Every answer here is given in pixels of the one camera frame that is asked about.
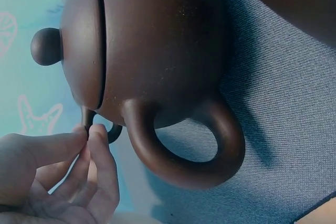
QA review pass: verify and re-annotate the person's left hand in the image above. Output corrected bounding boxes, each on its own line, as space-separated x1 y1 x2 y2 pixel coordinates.
0 123 120 224

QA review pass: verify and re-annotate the small brown clay cup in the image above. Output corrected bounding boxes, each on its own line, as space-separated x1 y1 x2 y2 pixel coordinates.
80 105 123 145

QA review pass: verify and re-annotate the brown clay teapot lid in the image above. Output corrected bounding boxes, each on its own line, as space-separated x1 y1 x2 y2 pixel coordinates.
30 0 107 111

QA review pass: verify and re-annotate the brown clay teapot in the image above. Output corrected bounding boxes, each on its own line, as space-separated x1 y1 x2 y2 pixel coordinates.
89 0 246 191

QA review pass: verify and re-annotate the grey fabric mat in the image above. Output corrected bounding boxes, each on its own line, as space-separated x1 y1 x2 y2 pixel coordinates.
131 0 336 224

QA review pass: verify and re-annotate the large brown clay vessel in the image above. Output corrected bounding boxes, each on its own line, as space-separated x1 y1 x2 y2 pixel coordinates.
233 0 336 49

